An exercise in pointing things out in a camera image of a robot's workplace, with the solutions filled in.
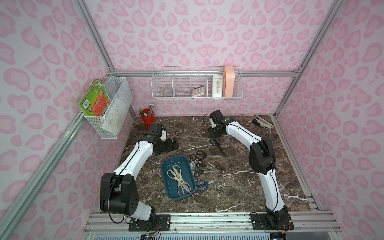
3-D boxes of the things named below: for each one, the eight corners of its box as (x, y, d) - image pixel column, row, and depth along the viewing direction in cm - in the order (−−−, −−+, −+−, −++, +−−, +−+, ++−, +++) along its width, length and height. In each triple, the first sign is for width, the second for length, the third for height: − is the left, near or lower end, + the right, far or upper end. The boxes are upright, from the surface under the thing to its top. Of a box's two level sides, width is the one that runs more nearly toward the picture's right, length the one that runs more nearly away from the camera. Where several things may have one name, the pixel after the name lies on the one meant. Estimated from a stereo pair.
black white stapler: (251, 122, 119) (252, 119, 116) (256, 117, 122) (257, 114, 119) (268, 132, 112) (270, 129, 110) (272, 127, 115) (274, 124, 113)
